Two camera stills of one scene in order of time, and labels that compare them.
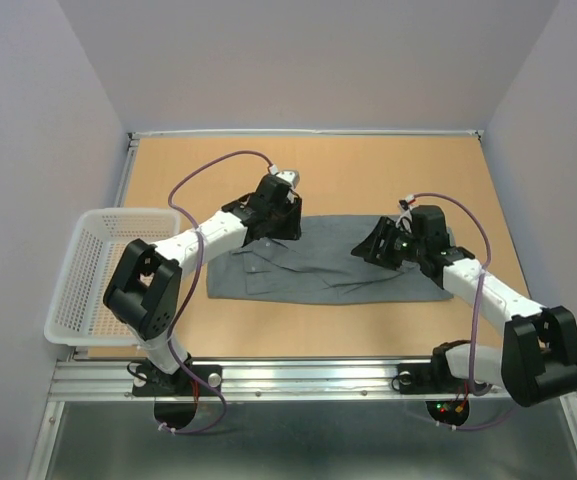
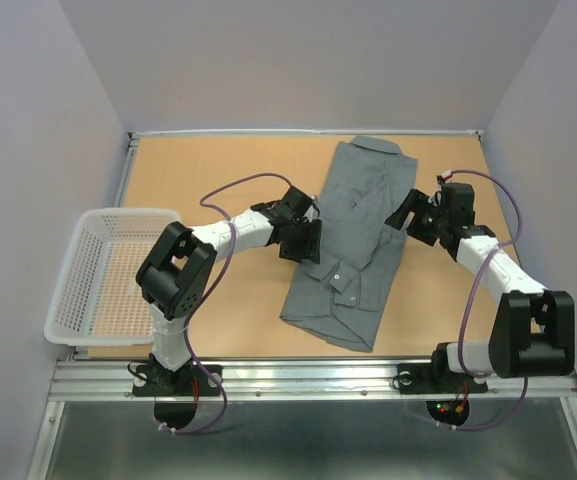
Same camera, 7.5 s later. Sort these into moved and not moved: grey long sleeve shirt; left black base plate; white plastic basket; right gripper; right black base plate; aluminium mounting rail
Moved: grey long sleeve shirt; right gripper
Not moved: right black base plate; left black base plate; white plastic basket; aluminium mounting rail
